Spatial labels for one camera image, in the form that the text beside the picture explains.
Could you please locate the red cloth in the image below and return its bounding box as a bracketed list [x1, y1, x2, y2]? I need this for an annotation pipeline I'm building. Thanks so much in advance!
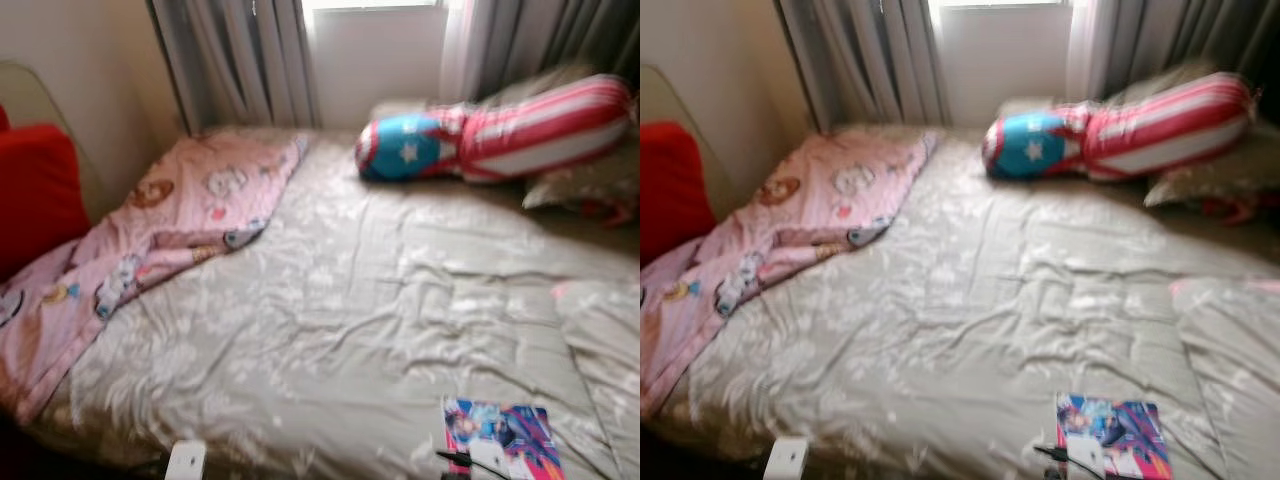
[1205, 195, 1267, 227]
[580, 198, 637, 227]

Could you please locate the red fabric sofa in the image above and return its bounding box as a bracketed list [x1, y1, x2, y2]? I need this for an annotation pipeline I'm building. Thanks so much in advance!
[640, 122, 720, 270]
[0, 122, 92, 282]

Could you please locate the large beige floral pillow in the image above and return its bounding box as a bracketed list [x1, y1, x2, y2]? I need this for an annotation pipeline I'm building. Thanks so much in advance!
[1100, 60, 1280, 210]
[505, 65, 641, 212]

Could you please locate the beige curved board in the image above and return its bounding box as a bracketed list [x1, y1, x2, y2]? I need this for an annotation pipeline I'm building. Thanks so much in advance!
[640, 65, 732, 217]
[0, 60, 112, 227]

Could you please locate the pink cartoon print blanket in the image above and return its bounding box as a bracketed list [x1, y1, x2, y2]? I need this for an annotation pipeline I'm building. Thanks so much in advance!
[0, 132, 309, 426]
[640, 130, 939, 419]

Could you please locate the stars and stripes bolster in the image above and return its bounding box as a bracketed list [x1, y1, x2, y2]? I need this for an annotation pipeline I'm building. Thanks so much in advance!
[355, 75, 637, 184]
[982, 72, 1259, 183]

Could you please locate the grey curtain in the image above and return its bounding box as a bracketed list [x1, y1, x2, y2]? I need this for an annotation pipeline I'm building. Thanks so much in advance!
[440, 0, 641, 101]
[1065, 0, 1280, 101]
[775, 0, 952, 132]
[150, 0, 322, 137]

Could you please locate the colourful comic book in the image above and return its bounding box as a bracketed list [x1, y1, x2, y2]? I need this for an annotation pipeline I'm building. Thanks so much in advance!
[443, 397, 565, 480]
[1057, 393, 1173, 480]

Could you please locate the beige floral bed sheet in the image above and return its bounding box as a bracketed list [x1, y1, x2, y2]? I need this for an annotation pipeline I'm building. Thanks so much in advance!
[25, 125, 641, 480]
[650, 122, 1280, 480]

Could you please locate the window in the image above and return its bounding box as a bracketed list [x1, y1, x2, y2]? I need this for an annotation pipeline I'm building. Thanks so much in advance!
[930, 0, 1071, 10]
[300, 0, 446, 11]

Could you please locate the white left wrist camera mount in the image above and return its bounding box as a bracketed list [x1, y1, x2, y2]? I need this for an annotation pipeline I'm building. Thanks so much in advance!
[763, 437, 809, 480]
[165, 440, 207, 480]

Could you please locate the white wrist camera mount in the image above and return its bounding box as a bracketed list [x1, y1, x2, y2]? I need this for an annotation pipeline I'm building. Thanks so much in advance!
[468, 438, 512, 480]
[165, 440, 207, 480]
[1078, 433, 1119, 480]
[763, 437, 809, 480]

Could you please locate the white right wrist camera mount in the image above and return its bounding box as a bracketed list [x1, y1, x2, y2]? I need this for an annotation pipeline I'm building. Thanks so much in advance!
[468, 438, 512, 480]
[1078, 433, 1119, 480]

